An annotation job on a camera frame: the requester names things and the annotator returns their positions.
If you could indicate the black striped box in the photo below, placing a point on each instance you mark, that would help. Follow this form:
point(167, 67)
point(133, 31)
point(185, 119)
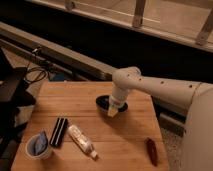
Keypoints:
point(58, 132)

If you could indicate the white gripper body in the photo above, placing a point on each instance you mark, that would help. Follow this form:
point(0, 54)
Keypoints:
point(117, 100)

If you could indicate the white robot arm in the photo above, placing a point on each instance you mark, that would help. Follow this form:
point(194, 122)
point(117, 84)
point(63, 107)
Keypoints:
point(194, 97)

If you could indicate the blue packet in cup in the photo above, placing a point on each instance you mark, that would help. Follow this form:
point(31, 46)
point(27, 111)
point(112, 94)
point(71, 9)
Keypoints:
point(40, 143)

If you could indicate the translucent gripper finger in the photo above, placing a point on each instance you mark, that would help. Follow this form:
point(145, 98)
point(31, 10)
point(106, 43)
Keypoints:
point(112, 111)

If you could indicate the white tube with cap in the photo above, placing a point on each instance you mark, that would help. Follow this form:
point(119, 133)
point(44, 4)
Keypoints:
point(82, 141)

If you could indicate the dark ceramic bowl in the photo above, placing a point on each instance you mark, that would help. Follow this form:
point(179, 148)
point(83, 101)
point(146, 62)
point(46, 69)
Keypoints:
point(103, 103)

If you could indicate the black chair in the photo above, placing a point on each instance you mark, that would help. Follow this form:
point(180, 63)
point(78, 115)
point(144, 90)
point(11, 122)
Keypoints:
point(13, 95)

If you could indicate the white cup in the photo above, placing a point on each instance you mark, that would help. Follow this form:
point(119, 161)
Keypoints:
point(29, 148)

